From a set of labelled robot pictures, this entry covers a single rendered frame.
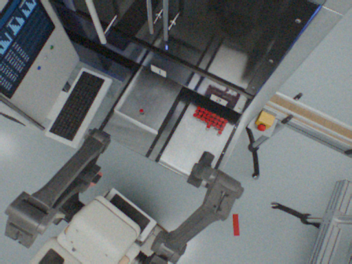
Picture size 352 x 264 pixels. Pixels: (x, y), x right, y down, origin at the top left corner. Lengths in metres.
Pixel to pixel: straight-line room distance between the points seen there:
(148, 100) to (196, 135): 0.32
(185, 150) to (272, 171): 1.16
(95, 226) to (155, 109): 0.79
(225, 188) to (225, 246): 1.60
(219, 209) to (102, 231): 0.40
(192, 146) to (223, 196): 0.73
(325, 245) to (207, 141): 0.96
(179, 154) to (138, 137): 0.23
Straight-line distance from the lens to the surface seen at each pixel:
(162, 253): 1.16
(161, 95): 1.67
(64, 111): 1.78
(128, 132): 1.61
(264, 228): 2.54
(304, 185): 2.67
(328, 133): 1.76
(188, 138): 1.59
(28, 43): 1.47
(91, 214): 1.09
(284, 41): 1.02
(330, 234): 2.12
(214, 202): 0.87
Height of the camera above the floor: 2.42
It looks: 74 degrees down
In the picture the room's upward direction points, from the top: 6 degrees clockwise
